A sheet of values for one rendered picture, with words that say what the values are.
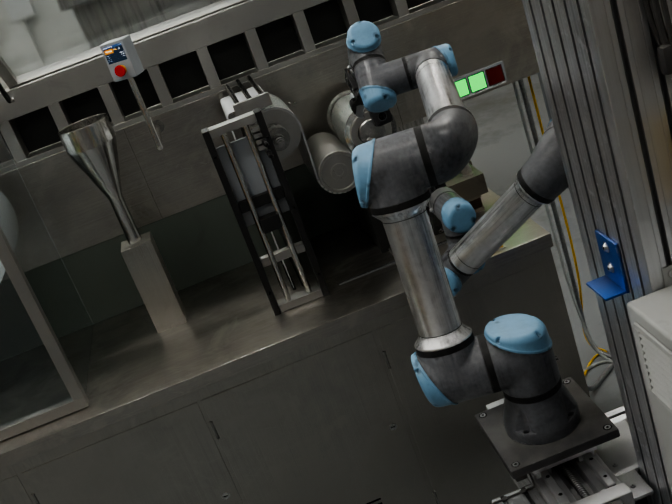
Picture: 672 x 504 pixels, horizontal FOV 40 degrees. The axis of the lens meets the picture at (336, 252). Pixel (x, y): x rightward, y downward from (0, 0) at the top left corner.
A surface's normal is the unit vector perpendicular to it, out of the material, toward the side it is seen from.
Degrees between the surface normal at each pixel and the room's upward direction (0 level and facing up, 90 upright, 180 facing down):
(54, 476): 90
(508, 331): 7
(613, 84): 90
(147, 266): 90
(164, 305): 90
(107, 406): 0
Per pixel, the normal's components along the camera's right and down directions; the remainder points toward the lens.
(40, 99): 0.20, 0.32
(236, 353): -0.32, -0.88
